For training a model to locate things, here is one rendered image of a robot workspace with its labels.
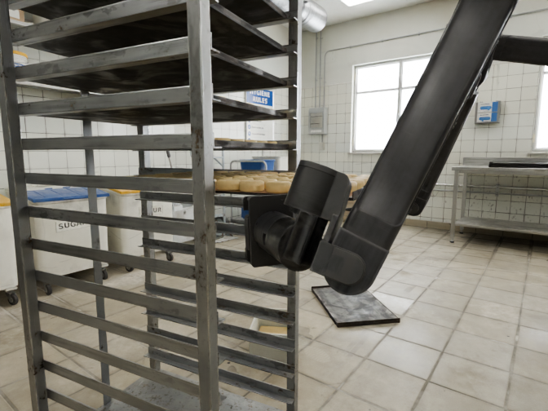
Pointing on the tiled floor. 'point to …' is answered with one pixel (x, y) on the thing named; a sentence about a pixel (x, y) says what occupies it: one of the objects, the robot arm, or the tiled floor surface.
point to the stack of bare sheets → (353, 308)
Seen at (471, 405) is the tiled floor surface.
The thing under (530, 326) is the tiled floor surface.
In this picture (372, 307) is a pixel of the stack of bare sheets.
